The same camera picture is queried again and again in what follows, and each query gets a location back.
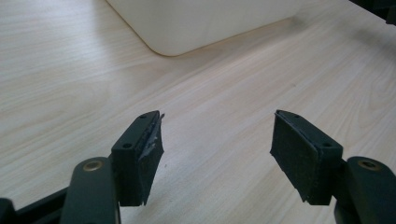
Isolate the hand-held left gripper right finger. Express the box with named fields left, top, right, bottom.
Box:
left=269, top=109, right=344, bottom=206

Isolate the white plastic container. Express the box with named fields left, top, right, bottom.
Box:
left=106, top=0, right=316, bottom=58

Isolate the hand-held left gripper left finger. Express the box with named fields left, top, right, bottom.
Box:
left=110, top=110, right=165, bottom=207

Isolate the dark object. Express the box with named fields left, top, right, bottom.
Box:
left=348, top=0, right=396, bottom=26

